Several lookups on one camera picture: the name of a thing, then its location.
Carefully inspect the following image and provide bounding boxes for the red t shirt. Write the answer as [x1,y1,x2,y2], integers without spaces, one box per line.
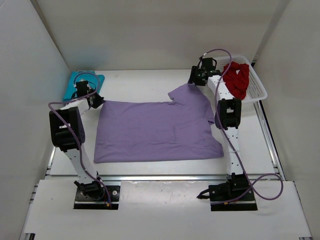
[223,61,250,100]

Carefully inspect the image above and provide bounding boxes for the teal t shirt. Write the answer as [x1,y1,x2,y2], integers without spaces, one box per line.
[62,71,105,102]

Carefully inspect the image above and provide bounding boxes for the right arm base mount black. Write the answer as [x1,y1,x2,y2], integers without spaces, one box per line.
[196,183,258,212]

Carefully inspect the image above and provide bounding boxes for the lavender t shirt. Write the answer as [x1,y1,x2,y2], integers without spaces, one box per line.
[93,84,224,164]

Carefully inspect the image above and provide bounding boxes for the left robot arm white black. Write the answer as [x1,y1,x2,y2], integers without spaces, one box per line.
[48,80,106,201]

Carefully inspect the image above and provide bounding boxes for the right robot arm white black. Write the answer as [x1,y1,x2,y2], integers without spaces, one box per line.
[188,57,250,204]

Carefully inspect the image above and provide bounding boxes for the white plastic basket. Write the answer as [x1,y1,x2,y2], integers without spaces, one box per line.
[232,55,268,105]

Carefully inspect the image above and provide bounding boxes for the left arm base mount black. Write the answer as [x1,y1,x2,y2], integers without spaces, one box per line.
[73,181,121,210]

